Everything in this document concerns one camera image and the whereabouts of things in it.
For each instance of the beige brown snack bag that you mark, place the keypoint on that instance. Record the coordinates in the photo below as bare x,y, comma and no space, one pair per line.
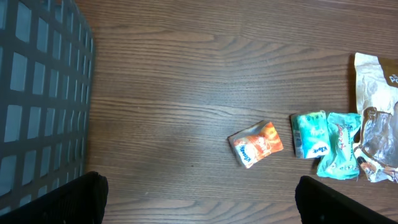
376,102

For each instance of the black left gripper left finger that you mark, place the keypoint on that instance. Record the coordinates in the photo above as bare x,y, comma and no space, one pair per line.
82,200

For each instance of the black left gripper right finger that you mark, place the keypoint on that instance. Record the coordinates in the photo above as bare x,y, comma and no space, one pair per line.
319,203

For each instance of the small teal white packet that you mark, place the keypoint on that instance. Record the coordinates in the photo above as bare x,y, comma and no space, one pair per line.
310,134

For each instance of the teal snack packet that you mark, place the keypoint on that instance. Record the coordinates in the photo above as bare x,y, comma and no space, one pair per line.
340,163

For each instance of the grey plastic mesh basket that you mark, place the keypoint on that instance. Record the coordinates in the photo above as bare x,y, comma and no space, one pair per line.
47,63

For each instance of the orange snack packet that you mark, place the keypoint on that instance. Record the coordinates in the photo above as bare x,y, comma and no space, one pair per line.
255,143

